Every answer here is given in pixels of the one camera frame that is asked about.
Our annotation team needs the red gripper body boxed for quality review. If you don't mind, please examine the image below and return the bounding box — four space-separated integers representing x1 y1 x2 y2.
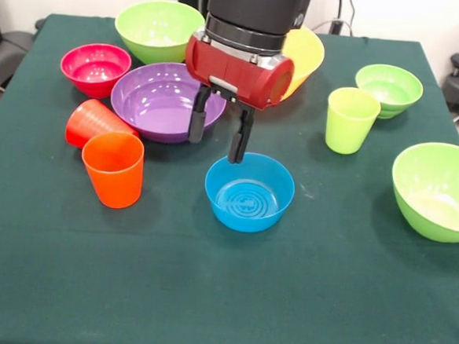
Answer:
181 31 298 114

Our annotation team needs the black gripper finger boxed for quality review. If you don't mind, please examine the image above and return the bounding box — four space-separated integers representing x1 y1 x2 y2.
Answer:
186 82 213 145
227 103 256 166

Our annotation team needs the blue bowl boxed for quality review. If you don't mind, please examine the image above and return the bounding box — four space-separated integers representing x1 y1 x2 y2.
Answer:
201 149 299 236

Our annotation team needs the orange cup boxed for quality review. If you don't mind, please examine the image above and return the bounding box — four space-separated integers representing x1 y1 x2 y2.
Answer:
77 129 147 211

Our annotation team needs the red cup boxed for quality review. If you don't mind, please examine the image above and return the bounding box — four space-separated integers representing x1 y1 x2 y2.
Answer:
64 96 143 154

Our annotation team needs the purple bowl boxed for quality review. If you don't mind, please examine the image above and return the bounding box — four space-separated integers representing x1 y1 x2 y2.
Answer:
107 57 230 148

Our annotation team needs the large light green bowl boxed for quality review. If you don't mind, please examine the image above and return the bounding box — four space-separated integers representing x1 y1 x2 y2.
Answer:
111 0 207 69
387 139 459 245

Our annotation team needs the yellow-green cup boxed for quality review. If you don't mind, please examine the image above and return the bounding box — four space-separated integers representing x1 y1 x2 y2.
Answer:
324 86 384 157

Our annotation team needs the pink bowl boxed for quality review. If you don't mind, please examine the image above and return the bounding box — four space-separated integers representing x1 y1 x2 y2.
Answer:
57 41 134 102

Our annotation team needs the dark green tablecloth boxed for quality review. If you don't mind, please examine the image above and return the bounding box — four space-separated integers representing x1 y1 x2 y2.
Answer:
0 9 459 344

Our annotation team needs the small green bowl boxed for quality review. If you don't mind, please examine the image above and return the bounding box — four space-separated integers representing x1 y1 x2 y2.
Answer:
351 62 426 123

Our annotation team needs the grey chair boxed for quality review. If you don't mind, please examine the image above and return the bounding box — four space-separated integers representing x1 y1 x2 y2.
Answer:
0 29 35 92

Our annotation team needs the black hanging cable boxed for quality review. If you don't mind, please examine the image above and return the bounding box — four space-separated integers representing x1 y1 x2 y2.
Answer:
345 0 358 25

